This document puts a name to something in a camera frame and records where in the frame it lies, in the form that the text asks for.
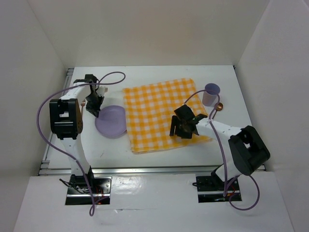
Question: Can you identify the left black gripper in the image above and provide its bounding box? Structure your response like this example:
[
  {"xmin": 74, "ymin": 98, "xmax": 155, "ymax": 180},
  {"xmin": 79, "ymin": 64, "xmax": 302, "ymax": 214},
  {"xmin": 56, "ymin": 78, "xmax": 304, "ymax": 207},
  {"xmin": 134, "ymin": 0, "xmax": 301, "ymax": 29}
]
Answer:
[{"xmin": 84, "ymin": 93, "xmax": 103, "ymax": 118}]

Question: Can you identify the copper fork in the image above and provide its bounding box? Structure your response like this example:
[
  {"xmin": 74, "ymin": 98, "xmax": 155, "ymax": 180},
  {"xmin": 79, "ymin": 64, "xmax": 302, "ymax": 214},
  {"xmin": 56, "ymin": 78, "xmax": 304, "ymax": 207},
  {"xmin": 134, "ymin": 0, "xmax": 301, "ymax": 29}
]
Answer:
[{"xmin": 81, "ymin": 99, "xmax": 86, "ymax": 116}]

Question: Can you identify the purple plate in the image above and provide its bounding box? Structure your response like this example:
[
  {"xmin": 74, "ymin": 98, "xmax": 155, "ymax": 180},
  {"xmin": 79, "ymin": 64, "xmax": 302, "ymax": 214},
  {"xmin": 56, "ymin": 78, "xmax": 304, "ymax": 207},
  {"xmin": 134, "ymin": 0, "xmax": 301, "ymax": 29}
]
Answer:
[{"xmin": 95, "ymin": 105, "xmax": 126, "ymax": 139}]

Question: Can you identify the yellow checkered cloth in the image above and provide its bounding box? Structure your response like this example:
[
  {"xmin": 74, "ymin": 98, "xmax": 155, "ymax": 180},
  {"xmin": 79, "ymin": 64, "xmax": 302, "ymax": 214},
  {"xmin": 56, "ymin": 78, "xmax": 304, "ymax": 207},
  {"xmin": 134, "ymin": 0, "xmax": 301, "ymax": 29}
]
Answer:
[{"xmin": 123, "ymin": 78, "xmax": 210, "ymax": 153}]

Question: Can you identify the purple cup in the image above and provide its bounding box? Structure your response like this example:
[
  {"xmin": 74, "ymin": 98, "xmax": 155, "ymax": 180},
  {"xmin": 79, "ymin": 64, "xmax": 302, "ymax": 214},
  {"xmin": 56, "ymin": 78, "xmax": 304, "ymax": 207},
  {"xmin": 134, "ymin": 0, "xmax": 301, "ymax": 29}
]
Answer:
[{"xmin": 202, "ymin": 83, "xmax": 221, "ymax": 106}]

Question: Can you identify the copper spoon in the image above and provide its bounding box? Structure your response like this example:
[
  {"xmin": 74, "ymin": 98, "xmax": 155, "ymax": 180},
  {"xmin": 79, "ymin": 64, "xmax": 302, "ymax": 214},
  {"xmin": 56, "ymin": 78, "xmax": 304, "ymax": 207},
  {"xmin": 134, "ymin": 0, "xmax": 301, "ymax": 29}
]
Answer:
[{"xmin": 215, "ymin": 102, "xmax": 224, "ymax": 111}]

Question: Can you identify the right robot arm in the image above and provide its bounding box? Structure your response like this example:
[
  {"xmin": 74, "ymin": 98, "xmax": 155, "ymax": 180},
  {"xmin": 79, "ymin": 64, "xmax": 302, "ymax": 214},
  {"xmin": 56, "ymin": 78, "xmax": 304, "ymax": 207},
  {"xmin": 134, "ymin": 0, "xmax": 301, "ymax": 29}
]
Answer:
[{"xmin": 170, "ymin": 104, "xmax": 270, "ymax": 189}]

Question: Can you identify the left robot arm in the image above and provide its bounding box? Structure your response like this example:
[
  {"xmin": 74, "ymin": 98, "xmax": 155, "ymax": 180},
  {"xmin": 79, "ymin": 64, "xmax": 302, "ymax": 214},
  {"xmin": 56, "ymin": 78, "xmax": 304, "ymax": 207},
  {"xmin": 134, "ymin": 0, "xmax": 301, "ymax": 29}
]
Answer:
[{"xmin": 49, "ymin": 74, "xmax": 104, "ymax": 176}]

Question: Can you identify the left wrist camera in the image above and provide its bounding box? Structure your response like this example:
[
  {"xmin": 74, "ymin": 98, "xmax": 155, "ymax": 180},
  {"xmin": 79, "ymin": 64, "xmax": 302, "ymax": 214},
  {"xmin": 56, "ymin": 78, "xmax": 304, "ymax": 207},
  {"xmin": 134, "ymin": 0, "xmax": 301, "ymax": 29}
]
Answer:
[{"xmin": 96, "ymin": 86, "xmax": 108, "ymax": 97}]

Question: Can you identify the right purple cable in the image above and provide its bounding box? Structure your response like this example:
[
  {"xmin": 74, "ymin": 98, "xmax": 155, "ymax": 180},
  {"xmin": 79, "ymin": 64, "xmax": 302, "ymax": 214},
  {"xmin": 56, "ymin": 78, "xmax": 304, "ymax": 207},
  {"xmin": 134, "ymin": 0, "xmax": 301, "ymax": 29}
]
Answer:
[{"xmin": 184, "ymin": 89, "xmax": 261, "ymax": 211}]

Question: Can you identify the purple cable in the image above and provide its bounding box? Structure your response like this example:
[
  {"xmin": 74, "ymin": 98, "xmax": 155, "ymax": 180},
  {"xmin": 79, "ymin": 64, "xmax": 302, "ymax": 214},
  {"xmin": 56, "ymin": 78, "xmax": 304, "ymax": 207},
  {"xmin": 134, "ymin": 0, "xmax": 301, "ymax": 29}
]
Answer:
[
  {"xmin": 36, "ymin": 71, "xmax": 126, "ymax": 217},
  {"xmin": 184, "ymin": 89, "xmax": 261, "ymax": 211}
]

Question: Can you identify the aluminium table frame rail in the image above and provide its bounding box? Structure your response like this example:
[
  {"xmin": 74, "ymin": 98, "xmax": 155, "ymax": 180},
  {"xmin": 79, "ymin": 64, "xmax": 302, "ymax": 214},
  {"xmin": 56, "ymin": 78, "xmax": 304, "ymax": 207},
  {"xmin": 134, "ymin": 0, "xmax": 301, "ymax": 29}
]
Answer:
[{"xmin": 38, "ymin": 68, "xmax": 266, "ymax": 176}]

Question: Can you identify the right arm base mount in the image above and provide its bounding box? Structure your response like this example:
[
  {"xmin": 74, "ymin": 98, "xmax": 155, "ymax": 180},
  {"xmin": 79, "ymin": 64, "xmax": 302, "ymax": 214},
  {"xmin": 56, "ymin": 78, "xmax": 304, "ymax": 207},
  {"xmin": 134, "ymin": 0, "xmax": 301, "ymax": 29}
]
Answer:
[{"xmin": 192, "ymin": 172, "xmax": 242, "ymax": 203}]

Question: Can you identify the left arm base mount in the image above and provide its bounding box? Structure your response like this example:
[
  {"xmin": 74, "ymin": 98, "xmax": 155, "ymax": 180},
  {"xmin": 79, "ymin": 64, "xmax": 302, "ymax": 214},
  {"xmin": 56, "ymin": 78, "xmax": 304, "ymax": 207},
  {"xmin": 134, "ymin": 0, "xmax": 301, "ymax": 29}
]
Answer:
[{"xmin": 59, "ymin": 173, "xmax": 112, "ymax": 205}]

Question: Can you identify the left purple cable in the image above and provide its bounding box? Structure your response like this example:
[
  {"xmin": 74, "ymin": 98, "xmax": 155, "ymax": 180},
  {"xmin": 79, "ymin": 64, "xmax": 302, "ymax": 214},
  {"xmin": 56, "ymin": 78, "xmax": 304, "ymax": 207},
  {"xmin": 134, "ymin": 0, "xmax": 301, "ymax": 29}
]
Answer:
[{"xmin": 36, "ymin": 71, "xmax": 126, "ymax": 217}]

